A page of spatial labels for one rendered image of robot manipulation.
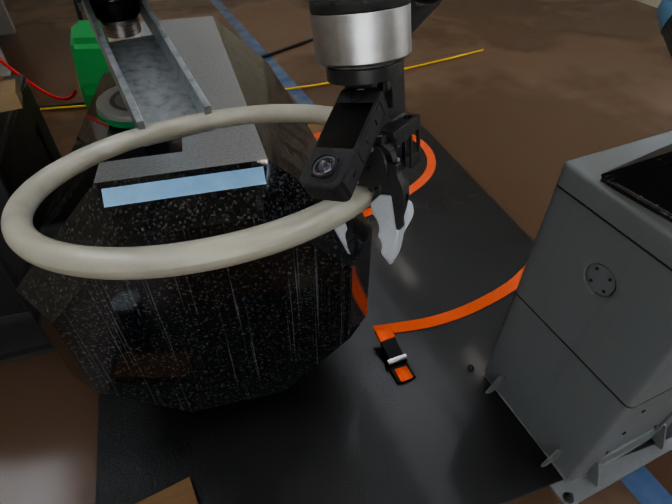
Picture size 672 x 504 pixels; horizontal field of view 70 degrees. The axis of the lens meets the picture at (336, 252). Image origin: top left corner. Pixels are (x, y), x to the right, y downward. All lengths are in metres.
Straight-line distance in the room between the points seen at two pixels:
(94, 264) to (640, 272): 0.98
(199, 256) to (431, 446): 1.24
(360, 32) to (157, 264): 0.26
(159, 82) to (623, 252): 0.98
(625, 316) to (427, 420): 0.70
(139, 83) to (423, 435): 1.22
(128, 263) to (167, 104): 0.54
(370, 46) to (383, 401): 1.32
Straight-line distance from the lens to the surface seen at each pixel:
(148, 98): 0.98
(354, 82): 0.46
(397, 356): 1.68
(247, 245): 0.43
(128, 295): 1.17
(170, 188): 1.05
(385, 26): 0.44
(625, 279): 1.16
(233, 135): 1.16
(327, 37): 0.45
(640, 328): 1.18
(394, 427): 1.59
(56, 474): 1.74
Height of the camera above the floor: 1.42
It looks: 43 degrees down
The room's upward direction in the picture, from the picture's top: straight up
